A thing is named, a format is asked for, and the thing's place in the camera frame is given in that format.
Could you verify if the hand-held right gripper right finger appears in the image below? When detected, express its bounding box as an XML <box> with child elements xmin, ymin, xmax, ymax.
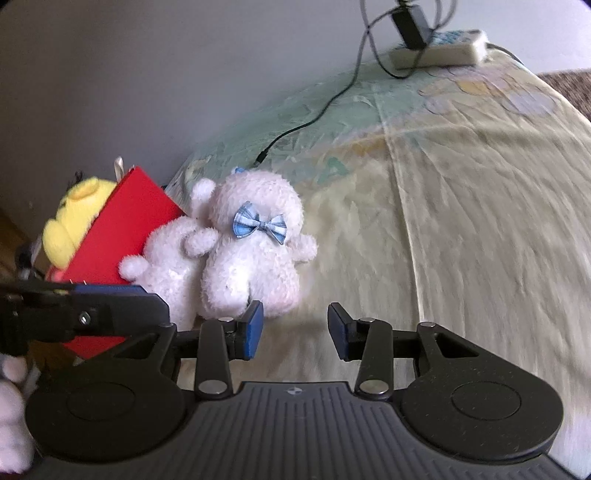
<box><xmin>326</xmin><ymin>302</ymin><xmax>479</xmax><ymax>399</ymax></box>

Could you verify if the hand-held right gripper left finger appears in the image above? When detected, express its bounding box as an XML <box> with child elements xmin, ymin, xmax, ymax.
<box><xmin>112</xmin><ymin>300</ymin><xmax>265</xmax><ymax>402</ymax></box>

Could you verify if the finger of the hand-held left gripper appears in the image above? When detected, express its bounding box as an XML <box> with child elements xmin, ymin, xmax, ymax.
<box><xmin>0</xmin><ymin>281</ymin><xmax>170</xmax><ymax>357</ymax></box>

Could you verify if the white plush toy blue bow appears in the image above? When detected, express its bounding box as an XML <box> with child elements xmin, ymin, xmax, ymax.
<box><xmin>201</xmin><ymin>167</ymin><xmax>319</xmax><ymax>320</ymax></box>

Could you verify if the pink and white plush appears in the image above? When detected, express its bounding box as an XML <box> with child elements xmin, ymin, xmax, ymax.
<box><xmin>119</xmin><ymin>179</ymin><xmax>220</xmax><ymax>326</ymax></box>

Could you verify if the red cardboard box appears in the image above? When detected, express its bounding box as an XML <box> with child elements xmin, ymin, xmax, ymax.
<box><xmin>60</xmin><ymin>166</ymin><xmax>185</xmax><ymax>361</ymax></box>

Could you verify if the yellow plush toy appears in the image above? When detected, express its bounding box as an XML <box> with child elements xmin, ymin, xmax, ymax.
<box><xmin>42</xmin><ymin>172</ymin><xmax>118</xmax><ymax>282</ymax></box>

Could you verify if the pink teddy bear plush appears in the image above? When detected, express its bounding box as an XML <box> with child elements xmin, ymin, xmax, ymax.
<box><xmin>0</xmin><ymin>355</ymin><xmax>37</xmax><ymax>474</ymax></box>

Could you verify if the pale green printed bed sheet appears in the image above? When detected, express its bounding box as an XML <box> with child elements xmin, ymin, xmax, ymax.
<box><xmin>164</xmin><ymin>44</ymin><xmax>591</xmax><ymax>467</ymax></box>

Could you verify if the white power strip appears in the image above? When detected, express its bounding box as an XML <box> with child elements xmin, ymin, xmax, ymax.
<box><xmin>390</xmin><ymin>28</ymin><xmax>489</xmax><ymax>70</ymax></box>

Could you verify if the black charger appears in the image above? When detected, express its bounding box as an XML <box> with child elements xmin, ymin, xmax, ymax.
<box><xmin>392</xmin><ymin>4</ymin><xmax>432</xmax><ymax>49</ymax></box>

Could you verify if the brown patterned mattress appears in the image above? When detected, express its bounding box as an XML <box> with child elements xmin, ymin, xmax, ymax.
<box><xmin>536</xmin><ymin>69</ymin><xmax>591</xmax><ymax>121</ymax></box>

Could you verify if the black charger cable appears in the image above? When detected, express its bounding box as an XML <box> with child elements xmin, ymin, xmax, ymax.
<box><xmin>253</xmin><ymin>0</ymin><xmax>458</xmax><ymax>168</ymax></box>

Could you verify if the power strip cord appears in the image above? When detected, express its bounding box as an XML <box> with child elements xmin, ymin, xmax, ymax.
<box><xmin>486</xmin><ymin>42</ymin><xmax>528</xmax><ymax>64</ymax></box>

